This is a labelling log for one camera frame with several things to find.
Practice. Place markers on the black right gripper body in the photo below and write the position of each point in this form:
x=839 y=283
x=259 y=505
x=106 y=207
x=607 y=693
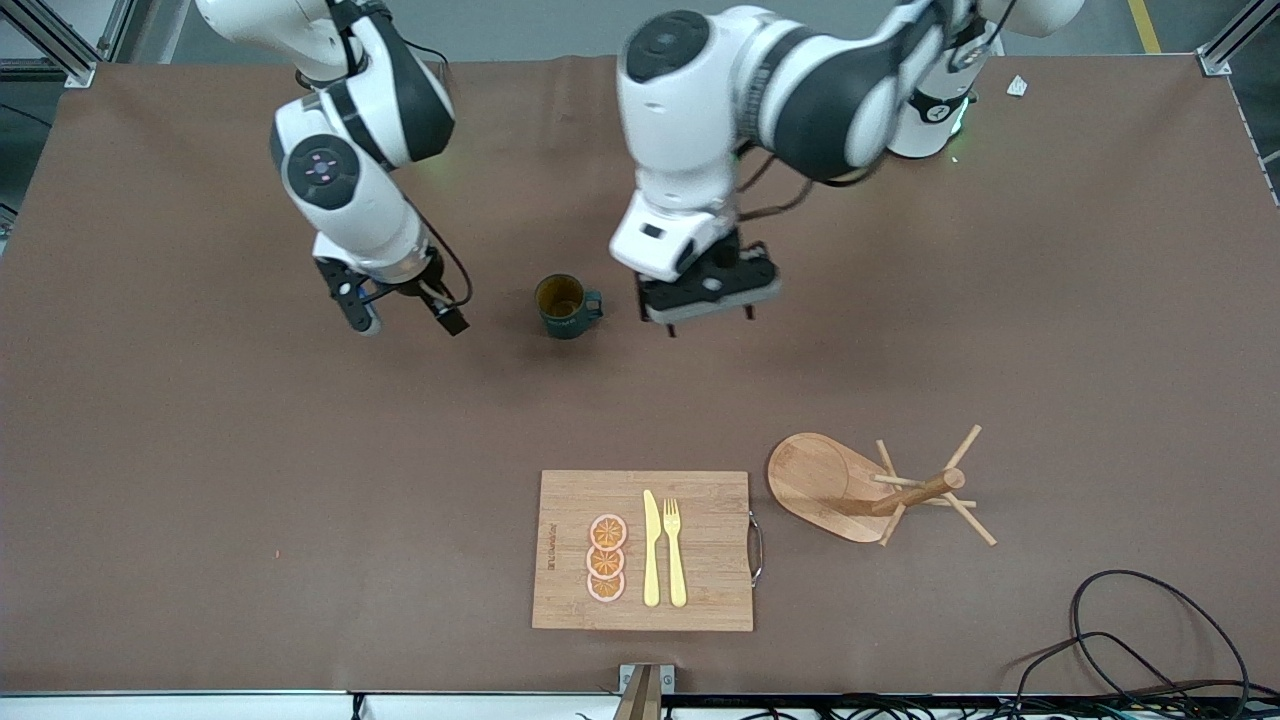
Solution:
x=421 y=287

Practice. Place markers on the dark teal ribbed mug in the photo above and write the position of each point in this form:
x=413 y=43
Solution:
x=560 y=300

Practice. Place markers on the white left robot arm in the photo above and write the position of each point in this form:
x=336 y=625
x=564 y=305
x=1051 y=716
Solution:
x=690 y=130

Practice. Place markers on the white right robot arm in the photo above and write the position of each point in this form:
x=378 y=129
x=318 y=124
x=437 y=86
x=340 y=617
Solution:
x=350 y=200

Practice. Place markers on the brown table cover sheet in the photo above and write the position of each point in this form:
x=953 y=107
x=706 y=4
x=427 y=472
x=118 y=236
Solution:
x=300 y=450

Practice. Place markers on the wooden mug tree stand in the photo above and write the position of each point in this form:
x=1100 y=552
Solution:
x=810 y=475

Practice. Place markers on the toy orange slice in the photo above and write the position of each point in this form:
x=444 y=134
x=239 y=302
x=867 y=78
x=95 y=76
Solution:
x=608 y=532

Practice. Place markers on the yellow plastic knife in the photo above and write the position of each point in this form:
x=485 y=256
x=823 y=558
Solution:
x=651 y=560

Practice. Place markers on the yellow plastic fork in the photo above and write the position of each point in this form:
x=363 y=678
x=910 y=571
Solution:
x=676 y=570

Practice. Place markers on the small white paper scrap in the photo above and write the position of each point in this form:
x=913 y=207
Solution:
x=1017 y=87

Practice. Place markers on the aluminium frame post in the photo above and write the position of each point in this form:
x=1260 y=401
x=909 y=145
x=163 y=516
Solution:
x=1215 y=62
x=75 y=68

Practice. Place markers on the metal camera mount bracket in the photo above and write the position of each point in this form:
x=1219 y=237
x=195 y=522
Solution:
x=645 y=690

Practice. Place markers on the white table edge rail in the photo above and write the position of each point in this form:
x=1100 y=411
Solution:
x=200 y=708

